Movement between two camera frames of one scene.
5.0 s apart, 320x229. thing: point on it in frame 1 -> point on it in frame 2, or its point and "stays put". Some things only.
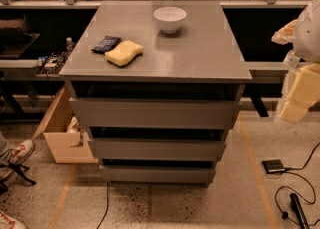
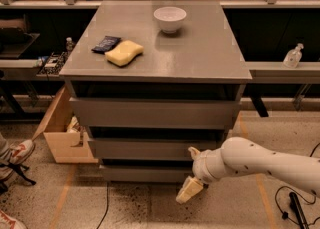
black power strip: [299, 211] stays put
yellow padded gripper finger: [300, 92] -> [191, 186]
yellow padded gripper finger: [285, 35] -> [195, 153]
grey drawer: [158, 149] stays put
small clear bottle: [69, 44] stays put
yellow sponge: [123, 53] stays put
